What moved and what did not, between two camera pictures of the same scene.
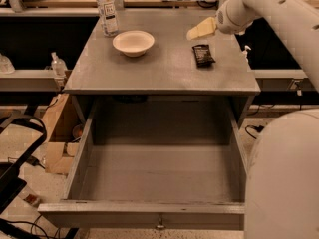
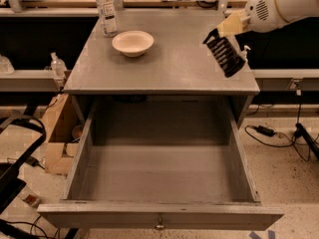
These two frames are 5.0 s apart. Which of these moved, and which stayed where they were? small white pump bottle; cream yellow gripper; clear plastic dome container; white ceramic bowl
Moved: cream yellow gripper
Stayed: clear plastic dome container; white ceramic bowl; small white pump bottle
